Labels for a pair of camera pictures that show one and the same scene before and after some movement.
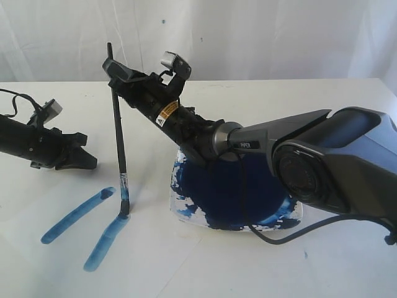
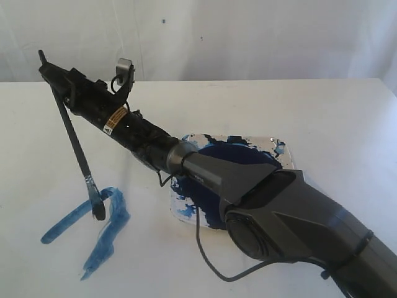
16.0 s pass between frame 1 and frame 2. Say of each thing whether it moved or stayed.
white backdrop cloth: stayed
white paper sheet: stayed
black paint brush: moved
